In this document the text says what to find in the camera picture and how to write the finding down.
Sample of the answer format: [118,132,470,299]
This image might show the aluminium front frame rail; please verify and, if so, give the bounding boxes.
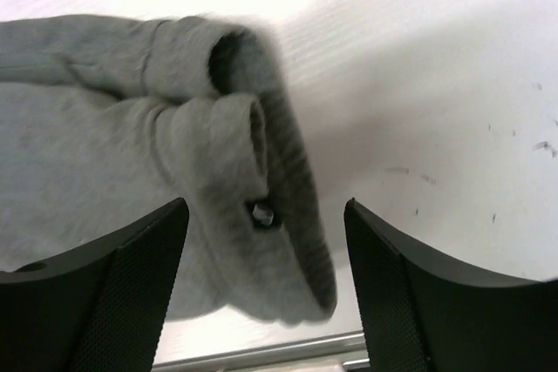
[152,331,371,369]

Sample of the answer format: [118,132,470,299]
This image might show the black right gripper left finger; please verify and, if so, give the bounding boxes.
[1,198,189,371]

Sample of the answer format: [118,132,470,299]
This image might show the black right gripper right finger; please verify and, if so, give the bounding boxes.
[344,200,557,371]

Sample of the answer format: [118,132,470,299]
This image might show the grey shorts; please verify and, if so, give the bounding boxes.
[1,15,337,324]

